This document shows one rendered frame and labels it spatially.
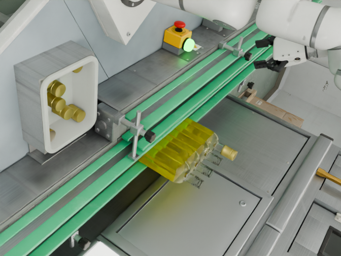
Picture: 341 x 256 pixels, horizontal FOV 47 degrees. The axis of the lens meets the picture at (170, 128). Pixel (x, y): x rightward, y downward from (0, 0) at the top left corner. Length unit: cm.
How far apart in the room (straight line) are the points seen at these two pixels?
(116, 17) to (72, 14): 11
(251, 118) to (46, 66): 102
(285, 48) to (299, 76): 628
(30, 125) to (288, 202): 85
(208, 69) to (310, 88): 629
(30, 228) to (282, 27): 70
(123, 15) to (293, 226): 82
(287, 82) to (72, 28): 686
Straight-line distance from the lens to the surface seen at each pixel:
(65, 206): 99
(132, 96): 114
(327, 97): 760
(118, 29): 103
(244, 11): 88
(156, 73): 125
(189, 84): 126
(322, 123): 736
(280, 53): 129
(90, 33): 107
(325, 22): 82
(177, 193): 126
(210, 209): 125
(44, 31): 95
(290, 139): 167
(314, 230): 139
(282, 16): 83
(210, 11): 88
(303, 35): 83
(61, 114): 102
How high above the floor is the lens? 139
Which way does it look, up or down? 21 degrees down
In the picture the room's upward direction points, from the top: 119 degrees clockwise
